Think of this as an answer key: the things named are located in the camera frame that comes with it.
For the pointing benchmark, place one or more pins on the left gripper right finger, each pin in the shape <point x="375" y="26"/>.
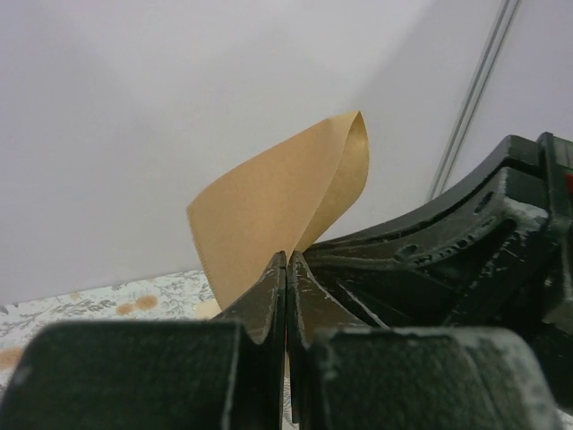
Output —
<point x="310" y="308"/>

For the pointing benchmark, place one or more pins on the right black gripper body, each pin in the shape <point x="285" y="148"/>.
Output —
<point x="557" y="286"/>

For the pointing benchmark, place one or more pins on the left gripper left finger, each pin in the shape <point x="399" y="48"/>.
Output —
<point x="254" y="397"/>

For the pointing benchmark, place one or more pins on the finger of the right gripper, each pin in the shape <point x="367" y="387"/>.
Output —
<point x="463" y="258"/>

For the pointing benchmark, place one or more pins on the orange coffee filter box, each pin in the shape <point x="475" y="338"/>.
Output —
<point x="207" y="310"/>

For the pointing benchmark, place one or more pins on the floral tablecloth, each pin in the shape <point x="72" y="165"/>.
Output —
<point x="170" y="297"/>

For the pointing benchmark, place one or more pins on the aluminium frame rail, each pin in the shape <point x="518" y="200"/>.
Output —
<point x="487" y="60"/>

